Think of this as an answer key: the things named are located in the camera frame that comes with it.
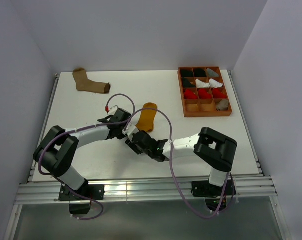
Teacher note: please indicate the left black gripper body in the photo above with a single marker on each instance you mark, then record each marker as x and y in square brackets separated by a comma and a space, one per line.
[121, 135]

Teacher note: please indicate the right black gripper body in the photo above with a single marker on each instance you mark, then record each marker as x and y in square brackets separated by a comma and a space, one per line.
[137, 148]

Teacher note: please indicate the mustard yellow striped sock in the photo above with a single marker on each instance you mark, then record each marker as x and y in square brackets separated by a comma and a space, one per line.
[146, 120]

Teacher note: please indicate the tan sock with red cuff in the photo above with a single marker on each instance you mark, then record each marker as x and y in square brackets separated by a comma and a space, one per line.
[222, 105]

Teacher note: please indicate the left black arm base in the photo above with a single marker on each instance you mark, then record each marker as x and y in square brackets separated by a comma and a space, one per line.
[81, 201]

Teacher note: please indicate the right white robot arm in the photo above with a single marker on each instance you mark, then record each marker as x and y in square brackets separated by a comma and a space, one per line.
[215, 149]

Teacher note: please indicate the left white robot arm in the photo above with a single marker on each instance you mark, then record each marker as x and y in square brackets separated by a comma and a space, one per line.
[56, 151]

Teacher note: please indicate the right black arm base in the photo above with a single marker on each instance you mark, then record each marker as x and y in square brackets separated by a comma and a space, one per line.
[211, 193]

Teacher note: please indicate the brown sock on table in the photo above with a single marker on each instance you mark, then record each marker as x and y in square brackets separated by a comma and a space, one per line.
[83, 84]

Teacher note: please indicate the red rolled sock left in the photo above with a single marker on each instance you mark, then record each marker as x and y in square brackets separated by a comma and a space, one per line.
[189, 95]

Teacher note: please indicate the red rolled sock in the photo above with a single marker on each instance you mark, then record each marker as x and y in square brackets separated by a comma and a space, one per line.
[189, 95]
[203, 94]
[217, 94]

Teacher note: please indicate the black rolled sock middle-left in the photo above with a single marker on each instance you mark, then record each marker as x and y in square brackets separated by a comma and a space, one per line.
[186, 83]

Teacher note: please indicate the black rolled sock back-left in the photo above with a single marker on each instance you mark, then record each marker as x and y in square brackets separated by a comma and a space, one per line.
[186, 73]

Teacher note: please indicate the red rolled sock middle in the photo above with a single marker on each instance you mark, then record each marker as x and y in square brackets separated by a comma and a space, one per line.
[203, 94]

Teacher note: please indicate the orange compartment organizer box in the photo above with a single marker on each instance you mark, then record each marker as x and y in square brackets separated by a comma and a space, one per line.
[203, 107]

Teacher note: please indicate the white rolled sock middle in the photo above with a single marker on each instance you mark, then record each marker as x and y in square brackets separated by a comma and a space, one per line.
[201, 84]

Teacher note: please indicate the white rolled sock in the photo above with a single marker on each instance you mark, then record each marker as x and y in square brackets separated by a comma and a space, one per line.
[201, 84]
[214, 84]

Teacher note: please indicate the black rolled sock back-middle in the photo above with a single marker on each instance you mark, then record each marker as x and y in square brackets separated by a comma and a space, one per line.
[199, 72]

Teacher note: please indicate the red rolled sock right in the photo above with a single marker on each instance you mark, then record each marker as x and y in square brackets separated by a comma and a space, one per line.
[217, 94]

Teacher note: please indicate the white rolled sock right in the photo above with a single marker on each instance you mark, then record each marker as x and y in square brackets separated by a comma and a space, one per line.
[214, 84]

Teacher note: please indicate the grey rolled sock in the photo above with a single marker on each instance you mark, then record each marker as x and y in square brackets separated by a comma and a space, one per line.
[211, 73]

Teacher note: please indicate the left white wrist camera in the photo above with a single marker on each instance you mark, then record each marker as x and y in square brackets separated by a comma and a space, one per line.
[111, 110]

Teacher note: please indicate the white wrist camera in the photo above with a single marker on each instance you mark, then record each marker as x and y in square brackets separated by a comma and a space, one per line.
[111, 110]
[130, 130]

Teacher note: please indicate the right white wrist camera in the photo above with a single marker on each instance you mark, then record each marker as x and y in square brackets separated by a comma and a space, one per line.
[130, 130]

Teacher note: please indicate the aluminium frame rail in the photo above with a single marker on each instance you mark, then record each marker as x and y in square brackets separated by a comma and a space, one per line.
[161, 189]

